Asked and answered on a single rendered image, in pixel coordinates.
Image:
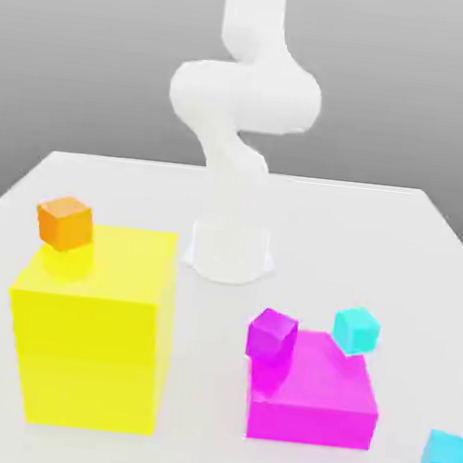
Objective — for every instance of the small purple cube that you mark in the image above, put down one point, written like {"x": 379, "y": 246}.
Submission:
{"x": 271, "y": 334}

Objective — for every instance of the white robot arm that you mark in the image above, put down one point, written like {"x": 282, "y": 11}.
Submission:
{"x": 245, "y": 96}

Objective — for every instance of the large magenta box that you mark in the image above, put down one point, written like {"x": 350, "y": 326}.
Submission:
{"x": 314, "y": 401}

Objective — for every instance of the small turquoise cube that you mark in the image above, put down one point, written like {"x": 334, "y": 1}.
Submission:
{"x": 355, "y": 331}

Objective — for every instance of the large yellow box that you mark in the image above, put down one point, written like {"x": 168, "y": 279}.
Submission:
{"x": 87, "y": 341}

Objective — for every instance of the small orange cube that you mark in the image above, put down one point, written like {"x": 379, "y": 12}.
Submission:
{"x": 65, "y": 224}

